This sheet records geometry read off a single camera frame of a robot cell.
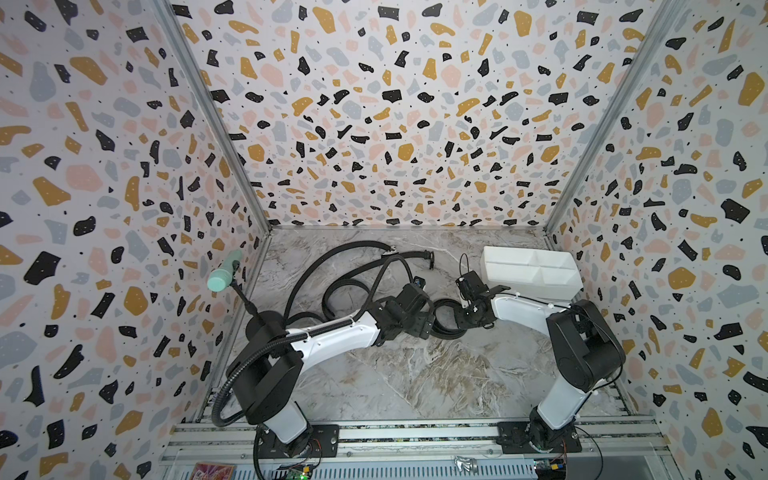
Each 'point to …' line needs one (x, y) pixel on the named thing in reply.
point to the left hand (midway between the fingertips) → (425, 315)
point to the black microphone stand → (264, 324)
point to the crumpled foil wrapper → (468, 464)
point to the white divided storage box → (551, 274)
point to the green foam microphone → (219, 279)
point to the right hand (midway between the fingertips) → (467, 322)
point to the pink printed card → (207, 471)
